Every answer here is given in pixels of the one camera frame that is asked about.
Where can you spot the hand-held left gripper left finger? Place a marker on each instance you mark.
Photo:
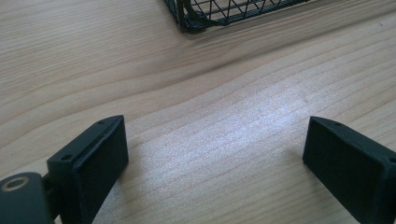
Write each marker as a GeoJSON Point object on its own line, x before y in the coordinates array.
{"type": "Point", "coordinates": [90, 168]}

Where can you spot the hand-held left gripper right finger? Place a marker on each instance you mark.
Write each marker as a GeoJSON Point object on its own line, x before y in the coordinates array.
{"type": "Point", "coordinates": [348, 168]}

